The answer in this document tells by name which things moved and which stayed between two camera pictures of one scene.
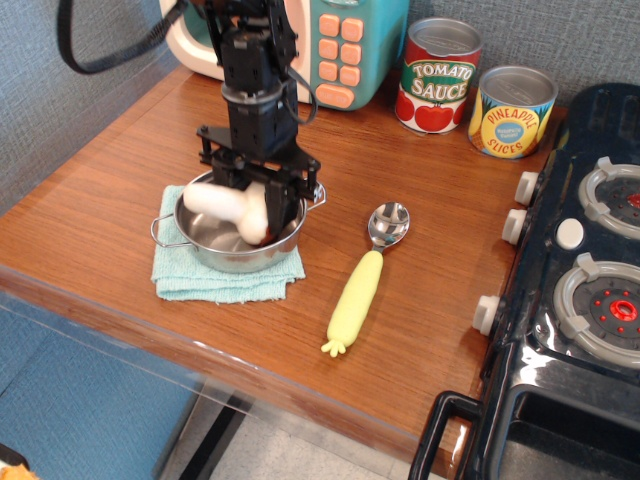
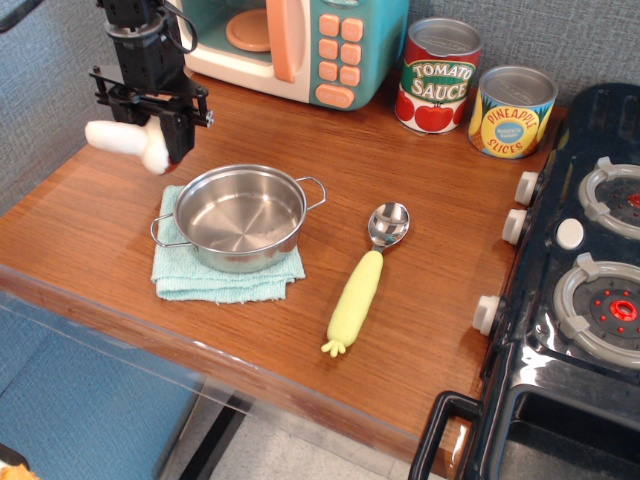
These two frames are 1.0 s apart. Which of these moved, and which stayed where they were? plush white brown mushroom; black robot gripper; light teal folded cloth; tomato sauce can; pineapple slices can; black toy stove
Moved: plush white brown mushroom; black robot gripper
Stayed: tomato sauce can; black toy stove; light teal folded cloth; pineapple slices can
